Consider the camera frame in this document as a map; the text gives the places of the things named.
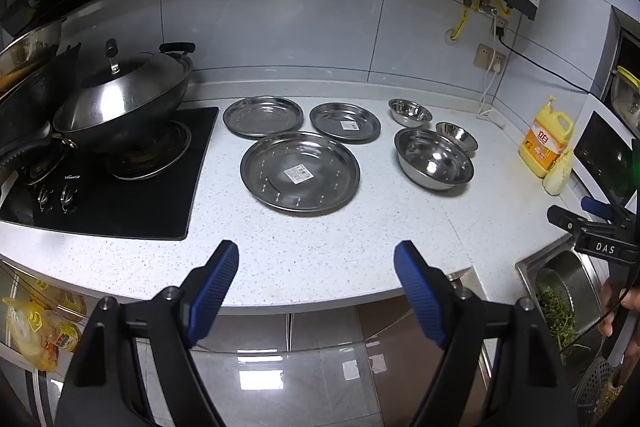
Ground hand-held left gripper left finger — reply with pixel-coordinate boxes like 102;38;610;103
55;239;240;427

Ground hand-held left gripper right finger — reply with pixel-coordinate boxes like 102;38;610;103
393;240;581;427

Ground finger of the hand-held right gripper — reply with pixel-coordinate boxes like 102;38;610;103
581;196;632;228
546;205;601;239

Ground large steel plate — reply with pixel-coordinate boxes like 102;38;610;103
240;131;361;214

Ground large steel bowl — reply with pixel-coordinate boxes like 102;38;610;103
394;128;475;190

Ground medium dotted steel plate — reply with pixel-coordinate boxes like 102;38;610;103
222;96;304;139

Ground small plain steel plate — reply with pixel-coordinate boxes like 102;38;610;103
309;102;381;144

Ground person's right hand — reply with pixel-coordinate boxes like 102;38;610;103
600;279;640;338

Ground napa cabbage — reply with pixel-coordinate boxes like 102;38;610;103
542;149;574;196

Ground steel sink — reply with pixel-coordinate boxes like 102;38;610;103
515;234;640;408

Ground brown cabinet door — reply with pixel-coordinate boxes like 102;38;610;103
357;299;496;427

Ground yellow detergent bottle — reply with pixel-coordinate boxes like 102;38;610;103
518;96;575;178

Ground black gas stove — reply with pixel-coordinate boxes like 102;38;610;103
0;107;221;242

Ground glass bowl with yellow lid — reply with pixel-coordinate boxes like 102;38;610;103
612;65;640;132

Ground steel slotted ladle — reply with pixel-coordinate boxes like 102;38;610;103
574;349;628;409

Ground small steel bowl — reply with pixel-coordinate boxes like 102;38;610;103
435;122;479;152
388;98;433;128

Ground black wok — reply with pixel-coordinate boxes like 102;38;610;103
0;42;196;172

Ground yellow food packets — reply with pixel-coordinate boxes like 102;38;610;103
2;296;83;373

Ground steel wok lid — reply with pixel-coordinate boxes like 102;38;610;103
65;38;193;128

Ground dark frying pan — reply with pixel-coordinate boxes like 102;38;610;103
0;44;83;148

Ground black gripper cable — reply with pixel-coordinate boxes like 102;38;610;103
559;286;633;355

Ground white power cable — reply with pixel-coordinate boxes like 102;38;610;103
476;64;507;128

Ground black power cable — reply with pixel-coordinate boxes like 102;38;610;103
496;26;603;100

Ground wire pull-out basket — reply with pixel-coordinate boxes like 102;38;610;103
0;257;93;380

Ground beige wall socket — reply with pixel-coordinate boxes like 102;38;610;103
474;44;508;72

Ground yellow gas hose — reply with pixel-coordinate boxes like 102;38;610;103
450;4;473;42

